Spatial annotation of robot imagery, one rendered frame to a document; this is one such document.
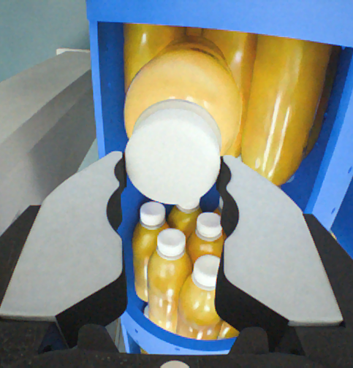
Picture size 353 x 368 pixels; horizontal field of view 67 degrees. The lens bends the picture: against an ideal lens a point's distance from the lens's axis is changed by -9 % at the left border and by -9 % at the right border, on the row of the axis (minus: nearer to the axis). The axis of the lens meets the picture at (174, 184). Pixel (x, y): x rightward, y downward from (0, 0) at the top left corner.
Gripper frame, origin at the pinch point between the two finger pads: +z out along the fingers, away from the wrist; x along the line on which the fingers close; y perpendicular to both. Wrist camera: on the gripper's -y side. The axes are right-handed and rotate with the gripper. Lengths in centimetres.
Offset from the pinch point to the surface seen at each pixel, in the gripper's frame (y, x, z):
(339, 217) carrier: 38, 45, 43
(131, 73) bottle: 1.0, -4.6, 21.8
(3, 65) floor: 17, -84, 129
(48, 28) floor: 1, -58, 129
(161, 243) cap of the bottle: 21.9, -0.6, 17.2
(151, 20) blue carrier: -5.2, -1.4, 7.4
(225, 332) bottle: 39.9, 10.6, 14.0
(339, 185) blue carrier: 5.7, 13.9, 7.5
